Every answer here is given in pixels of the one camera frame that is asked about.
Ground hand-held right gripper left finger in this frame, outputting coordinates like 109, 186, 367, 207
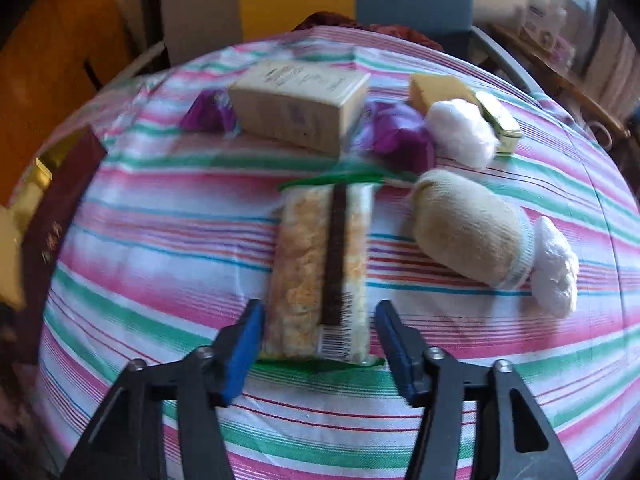
60, 299, 266, 480

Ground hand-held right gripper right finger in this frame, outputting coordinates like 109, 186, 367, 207
374, 299, 581, 480

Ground clear rice cake snack packet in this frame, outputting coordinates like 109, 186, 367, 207
257, 170, 386, 368

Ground white plastic-wrapped cotton bundle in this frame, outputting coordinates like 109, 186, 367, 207
530, 216, 580, 318

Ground maroon storage box gold inside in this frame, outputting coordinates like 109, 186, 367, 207
0, 127, 108, 311

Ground striped tablecloth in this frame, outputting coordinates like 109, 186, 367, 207
37, 27, 640, 480

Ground rolled beige sock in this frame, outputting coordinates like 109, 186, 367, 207
411, 169, 538, 288

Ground purple wrapped packet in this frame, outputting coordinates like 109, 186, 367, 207
180, 89, 240, 136
352, 101, 437, 173

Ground white plastic-wrapped cotton ball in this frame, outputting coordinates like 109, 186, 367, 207
425, 99, 500, 170

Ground beige cardboard box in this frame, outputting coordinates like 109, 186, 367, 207
227, 61, 372, 156

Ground small green gold box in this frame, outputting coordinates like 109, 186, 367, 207
475, 91, 523, 156

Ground yellow sponge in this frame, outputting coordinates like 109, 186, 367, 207
409, 74, 481, 117

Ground wooden side desk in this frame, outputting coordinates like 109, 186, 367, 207
487, 22, 631, 146

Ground maroon cloth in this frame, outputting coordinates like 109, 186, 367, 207
292, 11, 443, 51

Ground grey yellow blue sofa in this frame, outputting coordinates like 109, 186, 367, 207
102, 0, 543, 96

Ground orange wooden cabinet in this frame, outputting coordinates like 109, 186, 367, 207
0, 0, 136, 201

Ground black chair back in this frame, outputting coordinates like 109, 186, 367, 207
137, 0, 173, 60

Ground white printed carton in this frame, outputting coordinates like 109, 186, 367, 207
520, 2, 568, 43

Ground white curtain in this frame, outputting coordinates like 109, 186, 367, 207
595, 10, 640, 111

